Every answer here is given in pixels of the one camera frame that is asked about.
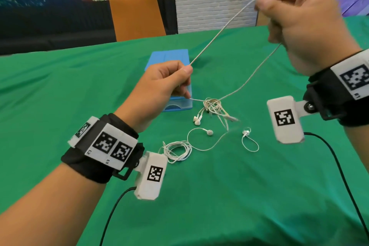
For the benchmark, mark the person's left hand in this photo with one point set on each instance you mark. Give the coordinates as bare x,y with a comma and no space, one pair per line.
150,93

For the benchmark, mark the person's right hand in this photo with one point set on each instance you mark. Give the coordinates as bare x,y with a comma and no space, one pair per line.
308,23

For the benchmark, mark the person's left thumb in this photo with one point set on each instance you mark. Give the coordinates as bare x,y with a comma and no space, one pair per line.
177,70

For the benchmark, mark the person's right thumb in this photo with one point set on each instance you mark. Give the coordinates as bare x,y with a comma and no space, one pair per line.
271,3

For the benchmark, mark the person's right forearm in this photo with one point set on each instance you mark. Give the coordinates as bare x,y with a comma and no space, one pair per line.
359,145

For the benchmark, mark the person's left forearm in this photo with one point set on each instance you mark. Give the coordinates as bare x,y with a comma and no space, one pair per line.
43,205

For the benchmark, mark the blue plastic box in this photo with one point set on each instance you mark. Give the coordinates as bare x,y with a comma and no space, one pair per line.
170,55

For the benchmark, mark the orange chair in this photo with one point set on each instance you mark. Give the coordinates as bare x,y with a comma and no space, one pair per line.
135,15

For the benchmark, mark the black sofa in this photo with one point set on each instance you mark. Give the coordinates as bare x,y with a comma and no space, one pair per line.
57,29

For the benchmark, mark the green tablecloth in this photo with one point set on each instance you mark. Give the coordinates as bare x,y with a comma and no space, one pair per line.
230,196

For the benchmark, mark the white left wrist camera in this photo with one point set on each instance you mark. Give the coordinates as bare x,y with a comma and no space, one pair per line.
150,176

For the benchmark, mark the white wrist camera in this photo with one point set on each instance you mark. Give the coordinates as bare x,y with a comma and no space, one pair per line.
150,176
285,121

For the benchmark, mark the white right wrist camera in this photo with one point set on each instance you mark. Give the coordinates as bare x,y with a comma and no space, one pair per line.
285,121

